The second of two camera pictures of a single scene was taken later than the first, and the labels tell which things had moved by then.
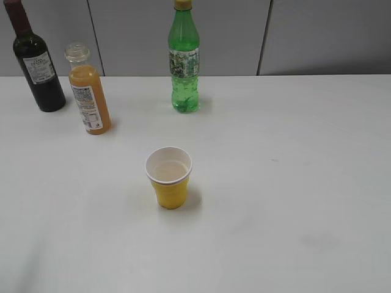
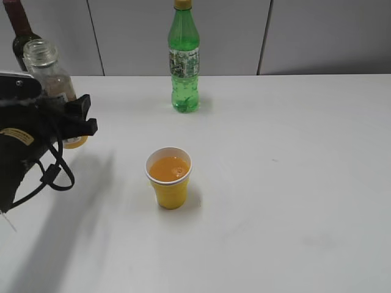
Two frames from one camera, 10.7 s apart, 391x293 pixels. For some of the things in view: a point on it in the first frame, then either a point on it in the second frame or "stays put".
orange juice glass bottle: [88, 90] → [41, 57]
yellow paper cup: [168, 168] stays put
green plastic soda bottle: [184, 44] stays put
